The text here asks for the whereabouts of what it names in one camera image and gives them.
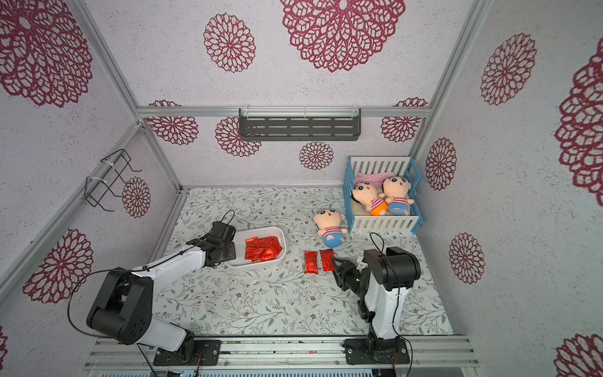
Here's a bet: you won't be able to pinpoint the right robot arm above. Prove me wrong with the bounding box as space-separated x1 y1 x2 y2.
331 247 422 366

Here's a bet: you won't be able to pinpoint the pink blanket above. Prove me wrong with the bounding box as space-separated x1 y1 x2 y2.
354 172 395 187

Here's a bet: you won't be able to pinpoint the plush doll blue shorts crib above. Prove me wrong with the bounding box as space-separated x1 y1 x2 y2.
383 176 415 216

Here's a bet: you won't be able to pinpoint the black wire wall rack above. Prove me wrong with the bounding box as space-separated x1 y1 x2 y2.
83 149 141 213

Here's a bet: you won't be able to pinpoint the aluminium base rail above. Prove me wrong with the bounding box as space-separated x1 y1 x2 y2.
82 336 480 375

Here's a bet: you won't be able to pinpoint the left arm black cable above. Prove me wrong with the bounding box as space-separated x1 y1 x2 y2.
67 268 156 377

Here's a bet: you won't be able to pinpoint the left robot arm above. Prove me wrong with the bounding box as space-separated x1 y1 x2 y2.
86 221 236 367

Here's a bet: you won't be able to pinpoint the red tea bag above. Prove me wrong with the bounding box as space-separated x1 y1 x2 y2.
320 249 334 272
246 236 282 258
305 251 318 274

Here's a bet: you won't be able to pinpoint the plush doll blue shorts table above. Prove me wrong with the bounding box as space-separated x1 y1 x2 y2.
313 209 348 248

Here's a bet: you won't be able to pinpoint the white plastic storage box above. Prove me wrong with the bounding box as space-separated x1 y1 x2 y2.
225 226 287 272

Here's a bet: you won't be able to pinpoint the grey wall shelf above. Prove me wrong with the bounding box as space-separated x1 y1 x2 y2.
238 108 361 141

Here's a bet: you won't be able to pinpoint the red tea bag lower box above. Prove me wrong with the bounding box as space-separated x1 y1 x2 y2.
245 248 279 263

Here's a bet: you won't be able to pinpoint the plush doll orange shorts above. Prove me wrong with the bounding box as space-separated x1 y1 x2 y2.
352 182 388 216

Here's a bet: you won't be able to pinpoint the red tea bag in box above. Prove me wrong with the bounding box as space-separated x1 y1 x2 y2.
246 236 282 258

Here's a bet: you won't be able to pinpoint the blue white toy crib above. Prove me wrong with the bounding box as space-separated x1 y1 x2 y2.
343 156 423 234

